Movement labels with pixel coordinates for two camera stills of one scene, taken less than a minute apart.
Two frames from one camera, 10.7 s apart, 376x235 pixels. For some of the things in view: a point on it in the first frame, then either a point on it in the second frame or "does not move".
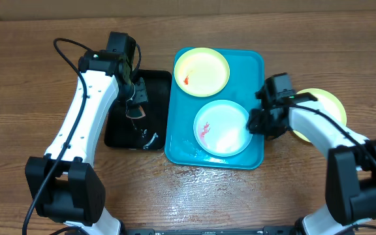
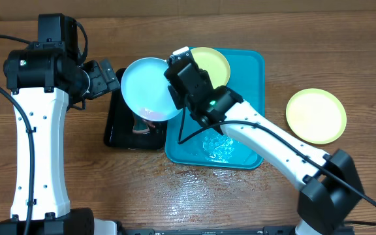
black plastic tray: (121, 131) does not move
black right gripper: (255, 126) → (179, 95)
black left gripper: (141, 95) → (100, 84)
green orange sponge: (136, 113) → (141, 125)
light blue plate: (220, 128) → (145, 89)
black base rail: (264, 230) does not move
